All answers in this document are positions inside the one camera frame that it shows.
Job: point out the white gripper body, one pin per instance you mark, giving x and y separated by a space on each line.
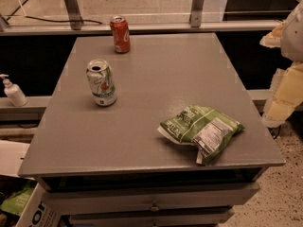
294 37

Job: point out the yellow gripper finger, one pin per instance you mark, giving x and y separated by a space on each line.
274 38
286 94

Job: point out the red coke can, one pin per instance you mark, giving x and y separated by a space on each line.
120 31

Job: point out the white green 7up can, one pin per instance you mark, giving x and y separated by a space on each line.
100 79

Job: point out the green chip bag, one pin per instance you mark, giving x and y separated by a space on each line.
209 130

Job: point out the grey drawer cabinet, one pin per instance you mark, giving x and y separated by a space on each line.
110 166

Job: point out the white pump bottle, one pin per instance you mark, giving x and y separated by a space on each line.
13 92

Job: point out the white cardboard box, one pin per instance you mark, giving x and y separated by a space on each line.
36 213

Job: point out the green bag in box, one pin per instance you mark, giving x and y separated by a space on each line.
17 201

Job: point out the right metal railing post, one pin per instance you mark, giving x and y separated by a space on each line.
195 17

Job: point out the metal railing post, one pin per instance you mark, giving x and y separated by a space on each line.
195 17
73 12

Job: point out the left metal railing post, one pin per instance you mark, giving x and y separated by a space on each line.
73 12

